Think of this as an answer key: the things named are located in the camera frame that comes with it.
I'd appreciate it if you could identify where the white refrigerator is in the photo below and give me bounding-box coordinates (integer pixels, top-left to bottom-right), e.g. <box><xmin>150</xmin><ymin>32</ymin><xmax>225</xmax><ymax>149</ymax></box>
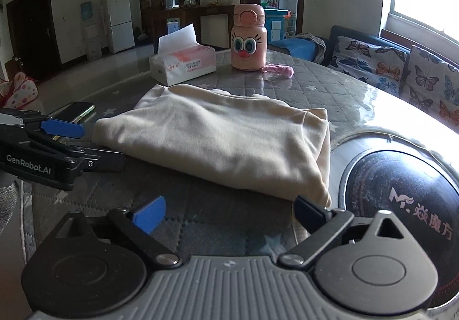
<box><xmin>103</xmin><ymin>0</ymin><xmax>135</xmax><ymax>54</ymax></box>

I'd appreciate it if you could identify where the polka dot plush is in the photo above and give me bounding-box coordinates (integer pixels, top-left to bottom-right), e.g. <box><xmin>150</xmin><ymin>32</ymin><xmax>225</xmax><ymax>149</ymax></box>
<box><xmin>0</xmin><ymin>72</ymin><xmax>39</xmax><ymax>109</ymax></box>

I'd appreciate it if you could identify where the dark blue sofa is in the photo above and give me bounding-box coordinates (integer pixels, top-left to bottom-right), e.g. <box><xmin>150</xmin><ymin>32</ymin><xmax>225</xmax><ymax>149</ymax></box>
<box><xmin>268</xmin><ymin>24</ymin><xmax>459</xmax><ymax>92</ymax></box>

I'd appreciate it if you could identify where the pink cartoon water bottle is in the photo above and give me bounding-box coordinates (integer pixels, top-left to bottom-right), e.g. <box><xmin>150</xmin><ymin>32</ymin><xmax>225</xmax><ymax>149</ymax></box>
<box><xmin>231</xmin><ymin>4</ymin><xmax>268</xmax><ymax>71</ymax></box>

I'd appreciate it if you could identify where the round black induction cooktop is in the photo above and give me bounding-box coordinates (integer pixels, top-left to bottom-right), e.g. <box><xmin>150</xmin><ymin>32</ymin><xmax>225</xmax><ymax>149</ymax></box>
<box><xmin>330</xmin><ymin>130</ymin><xmax>458</xmax><ymax>319</ymax></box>

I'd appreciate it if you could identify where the water dispenser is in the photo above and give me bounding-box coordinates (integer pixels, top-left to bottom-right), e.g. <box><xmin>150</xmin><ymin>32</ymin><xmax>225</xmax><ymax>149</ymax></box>
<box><xmin>80</xmin><ymin>1</ymin><xmax>102</xmax><ymax>61</ymax></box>

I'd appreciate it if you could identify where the cream sweatshirt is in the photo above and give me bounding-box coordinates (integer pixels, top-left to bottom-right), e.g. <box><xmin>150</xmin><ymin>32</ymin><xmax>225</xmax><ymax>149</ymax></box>
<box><xmin>92</xmin><ymin>84</ymin><xmax>331</xmax><ymax>207</ymax></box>

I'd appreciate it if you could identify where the butterfly cushion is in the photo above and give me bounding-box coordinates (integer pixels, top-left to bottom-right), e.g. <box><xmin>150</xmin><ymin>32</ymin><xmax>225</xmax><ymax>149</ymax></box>
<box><xmin>399</xmin><ymin>46</ymin><xmax>459</xmax><ymax>132</ymax></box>
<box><xmin>328</xmin><ymin>36</ymin><xmax>409</xmax><ymax>97</ymax></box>

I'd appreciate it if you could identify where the butterfly cushion middle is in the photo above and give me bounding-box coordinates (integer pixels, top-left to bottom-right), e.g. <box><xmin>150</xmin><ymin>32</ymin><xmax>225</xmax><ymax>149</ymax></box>
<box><xmin>399</xmin><ymin>46</ymin><xmax>459</xmax><ymax>132</ymax></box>

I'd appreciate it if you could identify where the butterfly cushion left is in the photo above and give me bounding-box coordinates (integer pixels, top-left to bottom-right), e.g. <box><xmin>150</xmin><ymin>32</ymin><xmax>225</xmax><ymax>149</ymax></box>
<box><xmin>328</xmin><ymin>36</ymin><xmax>409</xmax><ymax>97</ymax></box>

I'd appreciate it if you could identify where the black smartphone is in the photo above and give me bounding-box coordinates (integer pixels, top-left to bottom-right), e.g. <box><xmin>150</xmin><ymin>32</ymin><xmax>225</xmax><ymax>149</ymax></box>
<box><xmin>51</xmin><ymin>102</ymin><xmax>95</xmax><ymax>123</ymax></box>

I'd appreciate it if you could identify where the blue blanket on sofa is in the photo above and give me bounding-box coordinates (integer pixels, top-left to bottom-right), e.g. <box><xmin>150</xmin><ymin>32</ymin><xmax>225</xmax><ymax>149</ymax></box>
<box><xmin>269</xmin><ymin>33</ymin><xmax>327</xmax><ymax>63</ymax></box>

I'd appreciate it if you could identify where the white tissue box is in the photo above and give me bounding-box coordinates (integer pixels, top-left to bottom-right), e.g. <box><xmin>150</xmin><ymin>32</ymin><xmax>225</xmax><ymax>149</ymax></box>
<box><xmin>149</xmin><ymin>25</ymin><xmax>216</xmax><ymax>87</ymax></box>

